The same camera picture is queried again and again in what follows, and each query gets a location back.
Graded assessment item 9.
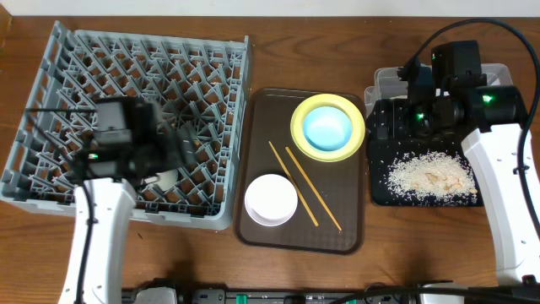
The white cup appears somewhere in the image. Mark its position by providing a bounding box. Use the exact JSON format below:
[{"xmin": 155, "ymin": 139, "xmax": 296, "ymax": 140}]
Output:
[{"xmin": 143, "ymin": 169, "xmax": 178, "ymax": 191}]

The light blue bowl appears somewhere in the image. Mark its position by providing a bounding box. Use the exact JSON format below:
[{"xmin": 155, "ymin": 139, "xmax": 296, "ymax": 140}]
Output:
[{"xmin": 303, "ymin": 106, "xmax": 353, "ymax": 152}]

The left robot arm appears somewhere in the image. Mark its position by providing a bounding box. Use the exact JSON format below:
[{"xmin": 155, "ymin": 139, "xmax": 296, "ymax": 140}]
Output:
[{"xmin": 60, "ymin": 96, "xmax": 196, "ymax": 303}]

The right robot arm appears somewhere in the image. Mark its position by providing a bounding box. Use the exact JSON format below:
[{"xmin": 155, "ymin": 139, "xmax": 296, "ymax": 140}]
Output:
[{"xmin": 397, "ymin": 41, "xmax": 539, "ymax": 285}]

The black waste bin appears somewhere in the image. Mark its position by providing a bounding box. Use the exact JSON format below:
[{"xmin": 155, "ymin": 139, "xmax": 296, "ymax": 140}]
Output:
[{"xmin": 366, "ymin": 99, "xmax": 483, "ymax": 207}]

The grey dishwasher rack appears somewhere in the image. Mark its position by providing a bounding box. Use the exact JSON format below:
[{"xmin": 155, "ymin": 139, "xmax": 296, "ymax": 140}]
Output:
[{"xmin": 1, "ymin": 23, "xmax": 251, "ymax": 231}]

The clear plastic bin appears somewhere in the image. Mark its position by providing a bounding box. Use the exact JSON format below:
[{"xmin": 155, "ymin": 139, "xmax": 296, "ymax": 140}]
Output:
[{"xmin": 364, "ymin": 63, "xmax": 513, "ymax": 117}]

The spilled rice pile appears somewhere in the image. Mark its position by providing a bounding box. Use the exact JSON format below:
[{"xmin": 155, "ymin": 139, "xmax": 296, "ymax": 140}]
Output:
[{"xmin": 385, "ymin": 151, "xmax": 479, "ymax": 203}]

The right wooden chopstick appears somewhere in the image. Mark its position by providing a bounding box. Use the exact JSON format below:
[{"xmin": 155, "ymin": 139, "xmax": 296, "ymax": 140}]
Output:
[{"xmin": 285, "ymin": 146, "xmax": 343, "ymax": 232}]

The yellow plate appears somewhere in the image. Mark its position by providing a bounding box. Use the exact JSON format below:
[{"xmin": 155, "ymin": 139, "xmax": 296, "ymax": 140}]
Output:
[{"xmin": 290, "ymin": 94, "xmax": 366, "ymax": 162}]

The brown plastic tray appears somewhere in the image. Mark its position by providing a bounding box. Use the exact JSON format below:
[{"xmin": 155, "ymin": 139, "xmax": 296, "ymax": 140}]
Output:
[{"xmin": 235, "ymin": 88, "xmax": 366, "ymax": 255}]

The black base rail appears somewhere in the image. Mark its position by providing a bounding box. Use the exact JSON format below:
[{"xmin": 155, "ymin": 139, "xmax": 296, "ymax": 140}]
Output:
[{"xmin": 121, "ymin": 277, "xmax": 540, "ymax": 304}]

